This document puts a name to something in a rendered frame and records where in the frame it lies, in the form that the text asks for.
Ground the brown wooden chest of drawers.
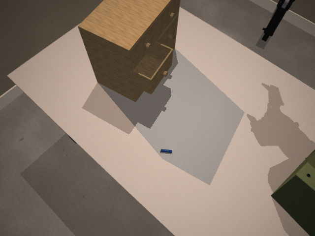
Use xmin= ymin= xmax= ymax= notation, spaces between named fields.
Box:
xmin=78 ymin=0 xmax=172 ymax=102

